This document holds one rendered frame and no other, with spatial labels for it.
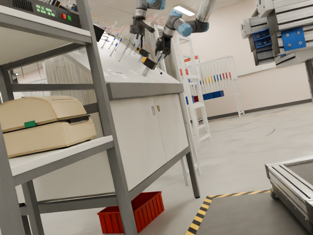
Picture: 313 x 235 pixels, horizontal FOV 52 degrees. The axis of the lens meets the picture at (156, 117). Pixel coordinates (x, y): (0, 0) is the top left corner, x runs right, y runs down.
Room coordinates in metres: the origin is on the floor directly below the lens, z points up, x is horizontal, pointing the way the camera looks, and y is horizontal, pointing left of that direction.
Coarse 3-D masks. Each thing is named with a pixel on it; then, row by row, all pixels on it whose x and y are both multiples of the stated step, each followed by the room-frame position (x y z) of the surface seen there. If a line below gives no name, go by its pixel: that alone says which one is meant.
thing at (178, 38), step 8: (176, 40) 4.77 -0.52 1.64; (184, 40) 5.29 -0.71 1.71; (192, 48) 5.28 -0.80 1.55; (192, 56) 5.26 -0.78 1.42; (184, 72) 4.76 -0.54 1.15; (32, 80) 6.13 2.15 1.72; (40, 80) 6.08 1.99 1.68; (184, 80) 4.77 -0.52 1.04; (200, 88) 5.27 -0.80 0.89; (200, 96) 5.26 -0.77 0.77; (192, 104) 5.32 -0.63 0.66; (200, 104) 5.12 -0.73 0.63; (192, 112) 4.77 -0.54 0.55; (192, 120) 4.78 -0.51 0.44; (208, 128) 5.25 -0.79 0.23; (208, 136) 5.18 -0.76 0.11; (200, 144) 4.79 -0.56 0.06
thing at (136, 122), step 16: (112, 112) 1.37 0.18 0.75; (128, 112) 1.52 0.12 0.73; (144, 112) 1.71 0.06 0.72; (128, 128) 1.48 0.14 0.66; (144, 128) 1.66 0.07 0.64; (128, 144) 1.45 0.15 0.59; (144, 144) 1.62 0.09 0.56; (160, 144) 1.84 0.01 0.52; (128, 160) 1.42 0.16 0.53; (144, 160) 1.58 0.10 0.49; (160, 160) 1.78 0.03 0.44; (128, 176) 1.39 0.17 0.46; (144, 176) 1.54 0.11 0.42
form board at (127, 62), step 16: (112, 48) 2.09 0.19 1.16; (128, 48) 2.49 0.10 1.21; (80, 64) 1.35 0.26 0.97; (112, 64) 1.66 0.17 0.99; (128, 64) 1.91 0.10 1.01; (112, 80) 1.38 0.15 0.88; (128, 80) 1.54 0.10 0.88; (144, 80) 1.76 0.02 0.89; (160, 80) 2.03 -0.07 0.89; (176, 80) 2.40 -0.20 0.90
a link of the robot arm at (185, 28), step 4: (176, 20) 1.95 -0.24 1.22; (180, 20) 1.94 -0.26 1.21; (176, 24) 1.94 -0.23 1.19; (180, 24) 1.92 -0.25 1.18; (184, 24) 1.91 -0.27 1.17; (188, 24) 1.92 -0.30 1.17; (192, 24) 1.95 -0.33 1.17; (176, 28) 1.95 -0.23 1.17; (180, 28) 1.92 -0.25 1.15; (184, 28) 1.90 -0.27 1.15; (188, 28) 1.91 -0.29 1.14; (192, 28) 1.95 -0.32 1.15; (180, 32) 1.92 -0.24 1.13; (184, 32) 1.91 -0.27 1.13; (188, 32) 1.93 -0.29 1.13; (192, 32) 1.98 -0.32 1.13; (184, 36) 1.94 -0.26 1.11
